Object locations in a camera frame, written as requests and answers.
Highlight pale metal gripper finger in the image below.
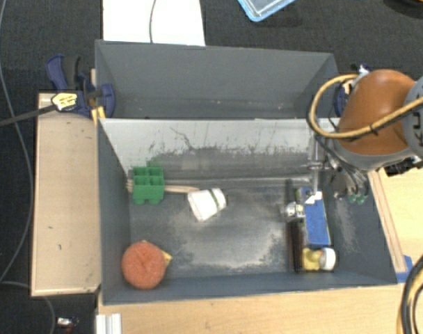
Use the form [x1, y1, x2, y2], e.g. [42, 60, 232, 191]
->
[312, 169, 321, 201]
[312, 134, 321, 166]

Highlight silver and white round object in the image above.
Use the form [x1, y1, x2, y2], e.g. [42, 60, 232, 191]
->
[283, 201, 307, 221]

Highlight blue flat sponge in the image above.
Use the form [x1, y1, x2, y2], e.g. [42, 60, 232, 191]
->
[299, 186, 333, 251]

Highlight red-brown flat block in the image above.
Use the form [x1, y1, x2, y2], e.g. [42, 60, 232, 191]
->
[287, 220, 307, 273]

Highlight small white cup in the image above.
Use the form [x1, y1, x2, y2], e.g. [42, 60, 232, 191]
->
[319, 246, 337, 271]

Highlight yellow toy duck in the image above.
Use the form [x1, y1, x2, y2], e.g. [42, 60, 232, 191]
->
[301, 248, 324, 271]

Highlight grey metal bin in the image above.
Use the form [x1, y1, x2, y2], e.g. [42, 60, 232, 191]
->
[94, 39, 399, 305]

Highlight pale wooden stick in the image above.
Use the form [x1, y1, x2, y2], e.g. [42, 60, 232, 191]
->
[125, 178, 200, 195]

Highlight yellow flat piece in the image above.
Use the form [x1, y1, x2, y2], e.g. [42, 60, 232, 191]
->
[140, 239, 173, 268]

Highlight green toy building block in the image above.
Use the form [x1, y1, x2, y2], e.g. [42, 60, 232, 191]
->
[131, 165, 166, 207]

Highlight orange round sponge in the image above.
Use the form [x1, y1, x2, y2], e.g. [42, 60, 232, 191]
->
[120, 241, 167, 290]

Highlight pale wood board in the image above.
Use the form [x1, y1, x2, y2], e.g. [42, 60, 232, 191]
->
[30, 92, 103, 297]

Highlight black cylinder on white bracket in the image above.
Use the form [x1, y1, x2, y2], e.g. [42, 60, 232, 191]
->
[384, 155, 423, 177]

